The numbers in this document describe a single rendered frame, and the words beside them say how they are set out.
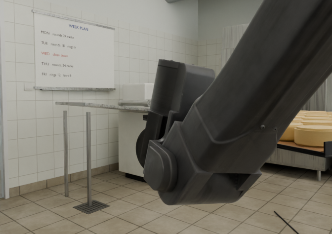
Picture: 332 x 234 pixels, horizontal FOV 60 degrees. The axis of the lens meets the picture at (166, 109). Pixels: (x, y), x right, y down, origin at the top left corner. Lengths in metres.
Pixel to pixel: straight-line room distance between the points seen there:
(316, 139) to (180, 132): 0.16
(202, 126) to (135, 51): 4.18
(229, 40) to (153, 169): 4.17
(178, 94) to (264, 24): 0.12
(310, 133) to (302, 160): 3.66
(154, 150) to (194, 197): 0.05
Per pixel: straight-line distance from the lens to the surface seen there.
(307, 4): 0.18
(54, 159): 3.63
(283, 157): 4.06
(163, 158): 0.24
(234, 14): 5.45
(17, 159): 3.44
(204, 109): 0.23
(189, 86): 0.29
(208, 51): 5.58
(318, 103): 3.88
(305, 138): 0.34
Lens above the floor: 1.07
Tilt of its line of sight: 3 degrees down
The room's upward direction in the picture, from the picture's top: straight up
